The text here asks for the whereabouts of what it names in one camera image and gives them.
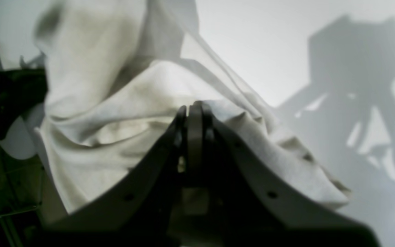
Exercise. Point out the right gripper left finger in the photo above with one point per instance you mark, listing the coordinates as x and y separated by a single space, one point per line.
136 211

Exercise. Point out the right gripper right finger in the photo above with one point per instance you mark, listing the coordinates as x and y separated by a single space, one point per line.
258 208

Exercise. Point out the light grey T-shirt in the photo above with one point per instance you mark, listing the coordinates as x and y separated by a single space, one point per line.
118 71

